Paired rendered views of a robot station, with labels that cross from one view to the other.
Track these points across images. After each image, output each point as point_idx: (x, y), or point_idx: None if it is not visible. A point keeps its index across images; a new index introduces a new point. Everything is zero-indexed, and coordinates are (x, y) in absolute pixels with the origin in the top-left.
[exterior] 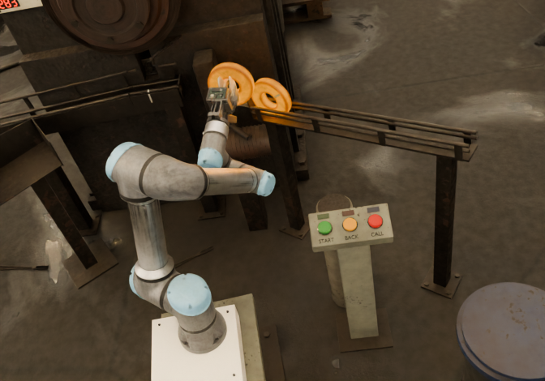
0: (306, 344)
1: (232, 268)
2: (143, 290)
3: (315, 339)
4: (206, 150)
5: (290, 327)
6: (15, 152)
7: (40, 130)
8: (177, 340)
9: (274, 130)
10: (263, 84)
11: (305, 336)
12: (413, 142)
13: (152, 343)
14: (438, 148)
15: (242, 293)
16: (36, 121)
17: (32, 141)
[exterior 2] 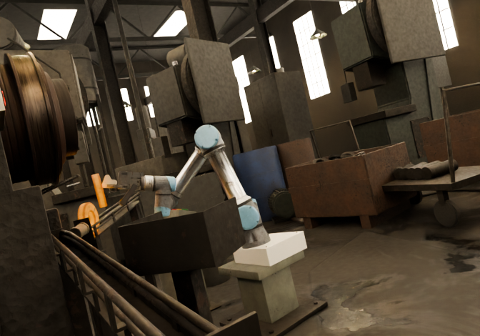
0: (223, 314)
1: None
2: (256, 207)
3: (218, 314)
4: (167, 176)
5: (217, 322)
6: (163, 257)
7: (140, 222)
8: (268, 242)
9: (100, 243)
10: (88, 204)
11: (219, 317)
12: (133, 201)
13: (278, 242)
14: (133, 204)
15: None
16: None
17: (138, 258)
